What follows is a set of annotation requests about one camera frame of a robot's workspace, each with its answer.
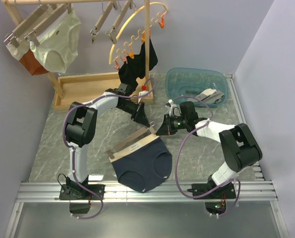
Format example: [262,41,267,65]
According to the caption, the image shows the aluminium mounting rail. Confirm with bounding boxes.
[16,180,279,203]

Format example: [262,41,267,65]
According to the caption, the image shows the wooden rack right post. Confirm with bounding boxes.
[145,0,150,82]

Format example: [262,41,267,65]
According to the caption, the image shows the navy underwear cream waistband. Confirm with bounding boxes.
[110,134,172,193]

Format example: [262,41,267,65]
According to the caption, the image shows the beige clip hanger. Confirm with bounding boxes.
[90,0,118,44]
[105,124,155,159]

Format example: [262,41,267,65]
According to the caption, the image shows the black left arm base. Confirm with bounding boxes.
[59,184,105,200]

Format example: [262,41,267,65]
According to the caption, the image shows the wooden rack top bar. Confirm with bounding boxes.
[3,0,136,6]

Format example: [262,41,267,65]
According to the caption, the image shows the yellow curved clip hanger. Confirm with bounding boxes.
[108,1,168,70]

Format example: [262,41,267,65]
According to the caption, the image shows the wooden rack base tray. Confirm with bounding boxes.
[52,71,154,113]

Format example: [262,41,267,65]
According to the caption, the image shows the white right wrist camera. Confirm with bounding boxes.
[165,99,181,117]

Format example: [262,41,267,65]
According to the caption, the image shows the orange cream hanging underwear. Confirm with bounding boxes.
[6,40,48,76]

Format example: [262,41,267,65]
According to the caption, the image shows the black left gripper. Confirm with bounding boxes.
[118,100,150,127]

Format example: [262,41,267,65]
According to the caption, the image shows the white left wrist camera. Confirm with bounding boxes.
[138,85,148,103]

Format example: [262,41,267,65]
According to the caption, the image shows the beige hanger far left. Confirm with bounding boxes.
[4,4,53,48]

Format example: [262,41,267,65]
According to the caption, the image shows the grey and pink underwear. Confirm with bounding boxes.
[196,88,225,104]

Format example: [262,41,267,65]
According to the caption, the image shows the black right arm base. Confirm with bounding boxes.
[187,183,236,199]

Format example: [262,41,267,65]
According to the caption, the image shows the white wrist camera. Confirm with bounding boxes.
[138,85,148,103]
[165,99,181,117]

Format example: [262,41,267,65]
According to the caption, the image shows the teal plastic basin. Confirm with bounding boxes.
[165,67,229,108]

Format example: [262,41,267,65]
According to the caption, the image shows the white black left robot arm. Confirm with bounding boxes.
[62,83,152,200]

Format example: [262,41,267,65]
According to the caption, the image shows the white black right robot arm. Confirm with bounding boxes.
[156,100,263,199]

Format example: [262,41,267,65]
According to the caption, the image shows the beige hanging clip hanger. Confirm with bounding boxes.
[90,0,118,44]

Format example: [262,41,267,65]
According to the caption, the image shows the beige hanger holding underwear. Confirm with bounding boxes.
[24,3,72,47]

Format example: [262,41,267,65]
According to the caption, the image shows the cream white hanging underwear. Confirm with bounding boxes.
[30,8,81,73]

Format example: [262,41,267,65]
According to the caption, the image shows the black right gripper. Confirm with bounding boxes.
[156,114,188,135]

